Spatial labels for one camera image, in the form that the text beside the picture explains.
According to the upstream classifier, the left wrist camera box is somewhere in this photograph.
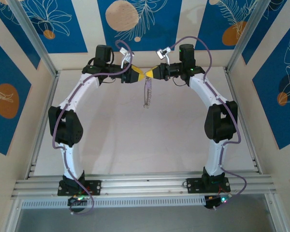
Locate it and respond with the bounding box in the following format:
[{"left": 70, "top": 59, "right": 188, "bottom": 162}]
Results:
[{"left": 119, "top": 47, "right": 135, "bottom": 64}]

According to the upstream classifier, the slotted grey cable duct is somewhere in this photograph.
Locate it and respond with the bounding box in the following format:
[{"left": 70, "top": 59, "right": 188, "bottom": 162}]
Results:
[{"left": 20, "top": 195, "right": 206, "bottom": 209}]

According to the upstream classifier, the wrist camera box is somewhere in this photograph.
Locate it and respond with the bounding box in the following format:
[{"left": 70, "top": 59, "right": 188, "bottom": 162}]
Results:
[
  {"left": 156, "top": 47, "right": 172, "bottom": 60},
  {"left": 119, "top": 47, "right": 135, "bottom": 64}
]

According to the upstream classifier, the aluminium frame post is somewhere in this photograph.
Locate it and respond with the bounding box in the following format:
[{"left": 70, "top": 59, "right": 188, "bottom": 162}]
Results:
[
  {"left": 8, "top": 0, "right": 59, "bottom": 76},
  {"left": 225, "top": 0, "right": 273, "bottom": 73}
]

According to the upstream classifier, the aluminium side rail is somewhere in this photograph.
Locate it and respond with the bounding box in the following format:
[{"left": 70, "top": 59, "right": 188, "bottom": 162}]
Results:
[
  {"left": 26, "top": 70, "right": 60, "bottom": 180},
  {"left": 223, "top": 67, "right": 262, "bottom": 174}
]

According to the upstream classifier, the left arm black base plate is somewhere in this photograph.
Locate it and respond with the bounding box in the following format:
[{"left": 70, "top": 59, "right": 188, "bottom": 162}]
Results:
[{"left": 57, "top": 179, "right": 102, "bottom": 197}]

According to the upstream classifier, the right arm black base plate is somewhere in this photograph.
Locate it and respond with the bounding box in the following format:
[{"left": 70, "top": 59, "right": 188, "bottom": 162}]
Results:
[{"left": 186, "top": 177, "right": 232, "bottom": 194}]

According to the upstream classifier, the long aluminium base rail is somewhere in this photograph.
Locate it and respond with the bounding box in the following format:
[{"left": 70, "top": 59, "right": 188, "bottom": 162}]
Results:
[{"left": 11, "top": 172, "right": 277, "bottom": 200}]

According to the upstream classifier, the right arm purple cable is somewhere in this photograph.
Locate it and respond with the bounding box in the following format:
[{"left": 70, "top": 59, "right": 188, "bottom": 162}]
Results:
[{"left": 169, "top": 36, "right": 247, "bottom": 210}]

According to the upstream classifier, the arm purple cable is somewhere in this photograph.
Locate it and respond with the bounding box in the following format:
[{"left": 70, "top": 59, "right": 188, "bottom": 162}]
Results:
[
  {"left": 51, "top": 39, "right": 134, "bottom": 216},
  {"left": 169, "top": 36, "right": 247, "bottom": 210}
]

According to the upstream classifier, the short aluminium frame bar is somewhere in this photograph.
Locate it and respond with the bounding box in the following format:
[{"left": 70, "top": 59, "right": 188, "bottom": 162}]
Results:
[
  {"left": 265, "top": 193, "right": 285, "bottom": 232},
  {"left": 2, "top": 198, "right": 23, "bottom": 232}
]

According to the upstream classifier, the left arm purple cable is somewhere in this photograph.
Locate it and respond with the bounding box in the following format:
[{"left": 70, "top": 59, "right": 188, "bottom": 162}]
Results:
[{"left": 51, "top": 39, "right": 134, "bottom": 216}]

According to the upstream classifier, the metal keyring with split rings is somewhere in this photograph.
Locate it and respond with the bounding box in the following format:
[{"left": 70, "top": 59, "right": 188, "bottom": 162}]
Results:
[{"left": 142, "top": 75, "right": 154, "bottom": 110}]

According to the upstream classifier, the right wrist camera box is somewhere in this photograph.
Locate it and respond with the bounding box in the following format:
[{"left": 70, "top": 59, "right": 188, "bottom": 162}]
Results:
[{"left": 156, "top": 47, "right": 172, "bottom": 60}]

